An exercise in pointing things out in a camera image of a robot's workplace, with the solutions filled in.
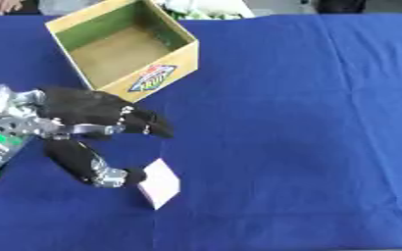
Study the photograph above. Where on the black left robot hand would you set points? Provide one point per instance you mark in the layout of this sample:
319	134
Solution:
81	106

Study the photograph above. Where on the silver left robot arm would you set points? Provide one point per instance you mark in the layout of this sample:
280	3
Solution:
4	125

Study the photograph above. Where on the tan cardboard box green inside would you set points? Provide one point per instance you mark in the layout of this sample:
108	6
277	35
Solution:
124	49

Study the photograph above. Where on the pale pink flat block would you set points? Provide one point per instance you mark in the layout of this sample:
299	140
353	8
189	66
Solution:
160	183

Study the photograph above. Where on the person's hand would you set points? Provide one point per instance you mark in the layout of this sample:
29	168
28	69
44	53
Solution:
3	6

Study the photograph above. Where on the white and green bag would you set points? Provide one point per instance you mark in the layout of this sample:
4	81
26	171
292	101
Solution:
204	8

